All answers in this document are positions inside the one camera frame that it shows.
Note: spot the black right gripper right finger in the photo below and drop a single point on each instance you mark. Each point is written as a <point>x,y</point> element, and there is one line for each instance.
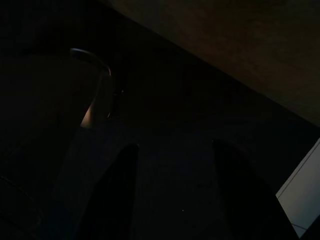
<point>245,200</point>

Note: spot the brown kitchen base cabinet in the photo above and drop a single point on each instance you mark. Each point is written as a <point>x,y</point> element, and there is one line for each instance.
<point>250,50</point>

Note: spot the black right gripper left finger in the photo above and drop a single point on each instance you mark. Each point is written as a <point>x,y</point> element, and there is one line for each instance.
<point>117,200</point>

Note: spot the black floor mat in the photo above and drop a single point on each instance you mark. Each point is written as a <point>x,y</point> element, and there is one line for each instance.
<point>187,105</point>

